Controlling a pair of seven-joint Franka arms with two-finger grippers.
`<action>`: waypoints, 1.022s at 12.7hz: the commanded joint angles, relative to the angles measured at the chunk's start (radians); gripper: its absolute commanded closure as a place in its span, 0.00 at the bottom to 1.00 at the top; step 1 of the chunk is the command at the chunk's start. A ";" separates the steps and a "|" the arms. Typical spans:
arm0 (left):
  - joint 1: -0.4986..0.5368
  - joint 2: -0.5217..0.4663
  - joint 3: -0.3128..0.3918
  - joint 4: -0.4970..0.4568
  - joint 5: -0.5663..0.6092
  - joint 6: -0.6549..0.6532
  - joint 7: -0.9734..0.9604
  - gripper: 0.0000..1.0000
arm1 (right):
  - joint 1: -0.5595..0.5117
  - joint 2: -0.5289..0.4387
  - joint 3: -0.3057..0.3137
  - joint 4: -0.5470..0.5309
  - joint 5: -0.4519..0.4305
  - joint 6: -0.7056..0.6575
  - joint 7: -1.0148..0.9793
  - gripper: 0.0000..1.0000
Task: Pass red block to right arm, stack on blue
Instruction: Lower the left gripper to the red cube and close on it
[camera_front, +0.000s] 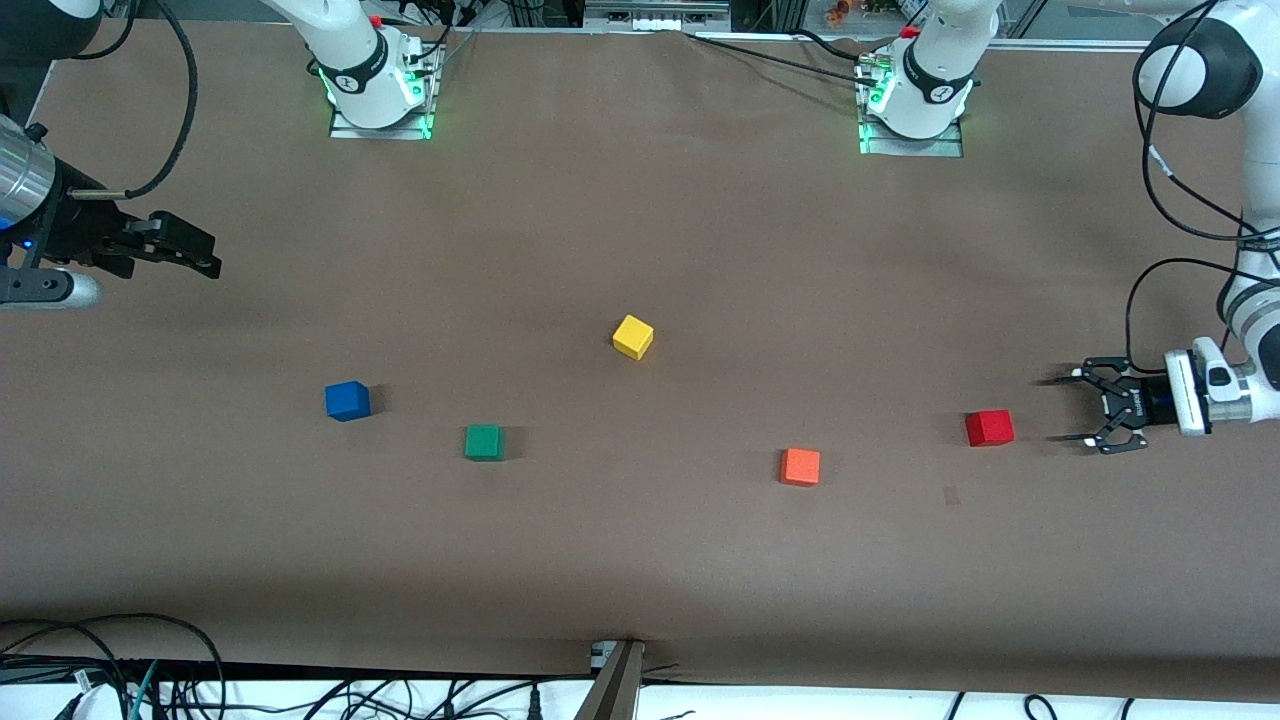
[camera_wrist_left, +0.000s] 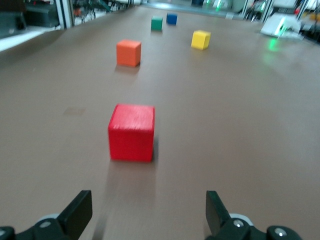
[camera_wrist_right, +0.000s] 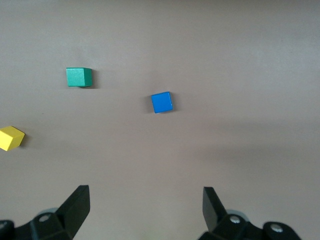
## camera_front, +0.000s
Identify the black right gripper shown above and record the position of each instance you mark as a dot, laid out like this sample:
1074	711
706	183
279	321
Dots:
78	230

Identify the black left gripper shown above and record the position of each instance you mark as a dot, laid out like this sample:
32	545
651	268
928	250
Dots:
1147	405

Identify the red wooden block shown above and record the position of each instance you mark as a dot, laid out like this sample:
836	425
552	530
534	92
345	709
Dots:
990	428

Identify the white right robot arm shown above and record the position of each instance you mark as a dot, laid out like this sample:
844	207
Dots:
350	60

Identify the blue wooden block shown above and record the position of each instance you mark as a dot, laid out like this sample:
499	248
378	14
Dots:
346	401

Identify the orange wooden block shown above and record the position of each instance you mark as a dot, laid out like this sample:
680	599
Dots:
800	466

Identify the green wooden block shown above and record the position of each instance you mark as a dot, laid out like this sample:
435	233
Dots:
484	442

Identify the yellow wooden block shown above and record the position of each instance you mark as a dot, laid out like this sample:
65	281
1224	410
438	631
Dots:
632	336

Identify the brown table cover sheet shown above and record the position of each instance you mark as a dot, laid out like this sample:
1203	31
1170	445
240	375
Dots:
640	200

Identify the grey power strip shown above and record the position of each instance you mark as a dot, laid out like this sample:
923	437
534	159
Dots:
655	20

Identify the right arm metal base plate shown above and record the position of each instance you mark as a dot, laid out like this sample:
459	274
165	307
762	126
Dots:
385	133

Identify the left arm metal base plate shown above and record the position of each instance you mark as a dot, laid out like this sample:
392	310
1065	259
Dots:
915	148

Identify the aluminium table edge rail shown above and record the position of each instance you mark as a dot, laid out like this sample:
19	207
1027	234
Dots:
1060	44

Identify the grey metal bracket post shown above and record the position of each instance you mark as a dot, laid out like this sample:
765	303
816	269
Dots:
612	690

